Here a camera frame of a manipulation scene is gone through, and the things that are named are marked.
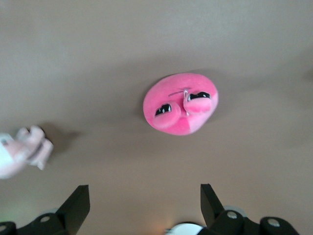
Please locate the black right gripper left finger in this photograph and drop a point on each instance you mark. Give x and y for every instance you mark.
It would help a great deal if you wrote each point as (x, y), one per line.
(71, 213)

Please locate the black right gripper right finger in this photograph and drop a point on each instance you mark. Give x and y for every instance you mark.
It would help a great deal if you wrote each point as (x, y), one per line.
(212, 215)

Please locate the round pink plush toy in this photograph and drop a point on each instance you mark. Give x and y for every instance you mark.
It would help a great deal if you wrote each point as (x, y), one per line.
(171, 98)

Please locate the pink and white dog plush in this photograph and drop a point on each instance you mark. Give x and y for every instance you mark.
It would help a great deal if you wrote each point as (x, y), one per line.
(36, 144)

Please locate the brown table cover mat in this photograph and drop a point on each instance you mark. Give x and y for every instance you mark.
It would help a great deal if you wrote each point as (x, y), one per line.
(97, 61)

